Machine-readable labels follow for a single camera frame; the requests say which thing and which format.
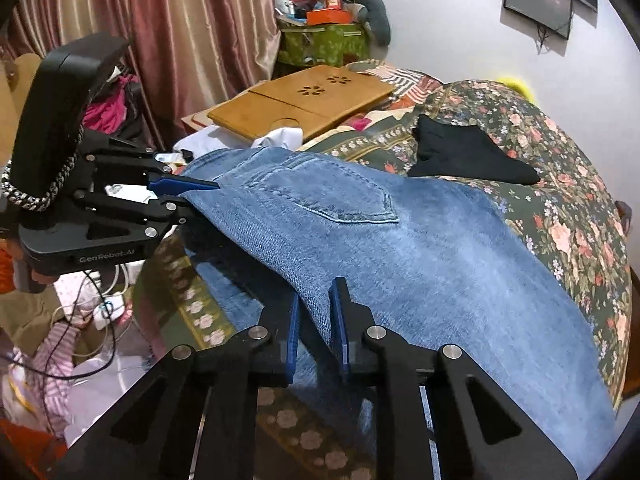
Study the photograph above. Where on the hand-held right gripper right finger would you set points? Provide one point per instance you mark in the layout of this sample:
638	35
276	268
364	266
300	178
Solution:
342	332

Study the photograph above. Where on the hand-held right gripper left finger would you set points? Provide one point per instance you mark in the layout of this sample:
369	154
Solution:
293	345

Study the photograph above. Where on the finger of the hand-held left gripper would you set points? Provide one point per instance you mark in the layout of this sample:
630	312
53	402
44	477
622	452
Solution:
160	209
180	184

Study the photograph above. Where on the blue denim pants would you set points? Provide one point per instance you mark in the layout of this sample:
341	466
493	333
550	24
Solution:
410	270

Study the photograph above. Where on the pink clothing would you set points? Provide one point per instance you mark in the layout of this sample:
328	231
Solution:
112	107

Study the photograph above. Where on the white power strip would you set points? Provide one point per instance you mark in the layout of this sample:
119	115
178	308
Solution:
111	306

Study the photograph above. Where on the white cloth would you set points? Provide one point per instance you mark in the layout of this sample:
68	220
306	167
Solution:
280	137

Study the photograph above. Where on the wooden lap desk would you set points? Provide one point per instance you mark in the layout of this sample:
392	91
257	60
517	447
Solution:
300	102

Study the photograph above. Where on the pink striped curtain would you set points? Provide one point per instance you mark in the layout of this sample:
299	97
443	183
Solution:
190	25

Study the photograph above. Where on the pink striped cloth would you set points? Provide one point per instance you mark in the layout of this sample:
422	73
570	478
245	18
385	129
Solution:
47	375

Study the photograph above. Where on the green floral storage box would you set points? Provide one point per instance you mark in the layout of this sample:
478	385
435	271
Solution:
325	42

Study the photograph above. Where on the black folded cloth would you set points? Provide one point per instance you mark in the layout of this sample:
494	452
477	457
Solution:
460	155

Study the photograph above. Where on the orange box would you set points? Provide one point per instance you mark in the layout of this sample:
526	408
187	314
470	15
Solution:
327	16

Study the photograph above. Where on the red box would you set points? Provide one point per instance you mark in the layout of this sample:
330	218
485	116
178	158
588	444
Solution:
333	0

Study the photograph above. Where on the patchwork blanket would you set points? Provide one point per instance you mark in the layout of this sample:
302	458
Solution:
400	80

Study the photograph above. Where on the floral bedspread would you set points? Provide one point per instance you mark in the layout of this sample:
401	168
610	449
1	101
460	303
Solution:
565	210

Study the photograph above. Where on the yellow fluffy item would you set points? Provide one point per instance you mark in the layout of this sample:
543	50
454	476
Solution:
515	86

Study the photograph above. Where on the small wall monitor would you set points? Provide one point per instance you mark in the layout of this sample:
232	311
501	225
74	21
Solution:
537	0

